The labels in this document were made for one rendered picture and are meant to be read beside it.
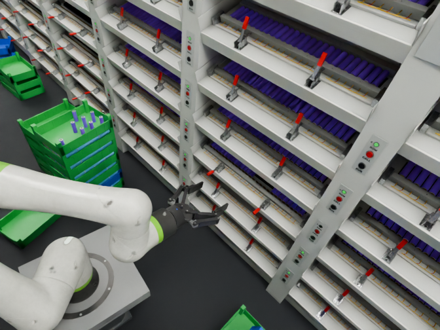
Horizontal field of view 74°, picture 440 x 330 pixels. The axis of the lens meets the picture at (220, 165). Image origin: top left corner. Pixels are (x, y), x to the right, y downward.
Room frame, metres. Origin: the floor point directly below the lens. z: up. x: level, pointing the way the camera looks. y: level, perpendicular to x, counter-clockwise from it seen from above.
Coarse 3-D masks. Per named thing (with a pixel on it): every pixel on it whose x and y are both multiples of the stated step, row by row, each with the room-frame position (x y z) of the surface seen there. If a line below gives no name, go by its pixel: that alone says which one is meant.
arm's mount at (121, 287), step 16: (96, 240) 0.57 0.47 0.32; (96, 256) 0.50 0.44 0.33; (112, 256) 0.51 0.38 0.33; (32, 272) 0.40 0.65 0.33; (112, 272) 0.45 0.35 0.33; (128, 272) 0.46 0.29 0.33; (112, 288) 0.39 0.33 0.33; (128, 288) 0.40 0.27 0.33; (144, 288) 0.41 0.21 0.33; (80, 304) 0.31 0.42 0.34; (96, 304) 0.32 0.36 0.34; (112, 304) 0.33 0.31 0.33; (128, 304) 0.34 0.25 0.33; (64, 320) 0.25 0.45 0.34; (80, 320) 0.26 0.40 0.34; (96, 320) 0.27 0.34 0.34; (112, 320) 0.29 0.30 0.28
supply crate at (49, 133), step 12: (84, 108) 1.21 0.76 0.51; (60, 120) 1.09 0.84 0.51; (72, 120) 1.13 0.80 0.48; (96, 120) 1.16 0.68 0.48; (108, 120) 1.12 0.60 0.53; (36, 132) 0.95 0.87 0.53; (48, 132) 1.01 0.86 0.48; (60, 132) 1.03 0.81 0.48; (72, 132) 1.04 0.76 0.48; (96, 132) 1.05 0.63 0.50; (48, 144) 0.91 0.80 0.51; (60, 144) 0.88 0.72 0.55; (72, 144) 0.93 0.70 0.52
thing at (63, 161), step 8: (112, 128) 1.13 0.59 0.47; (104, 136) 1.08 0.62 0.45; (112, 136) 1.12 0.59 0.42; (40, 144) 0.96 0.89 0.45; (96, 144) 1.03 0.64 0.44; (104, 144) 1.07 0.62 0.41; (48, 152) 0.93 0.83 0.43; (80, 152) 0.95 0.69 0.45; (88, 152) 0.99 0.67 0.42; (56, 160) 0.91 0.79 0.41; (64, 160) 0.88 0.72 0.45; (72, 160) 0.91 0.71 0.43
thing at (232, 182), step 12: (204, 144) 1.02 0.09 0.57; (204, 156) 0.97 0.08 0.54; (228, 180) 0.85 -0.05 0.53; (240, 180) 0.85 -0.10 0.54; (240, 192) 0.80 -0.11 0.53; (252, 192) 0.80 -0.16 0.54; (252, 204) 0.76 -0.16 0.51; (276, 216) 0.70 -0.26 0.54; (300, 216) 0.70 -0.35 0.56; (288, 228) 0.65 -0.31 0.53; (300, 228) 0.66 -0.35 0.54
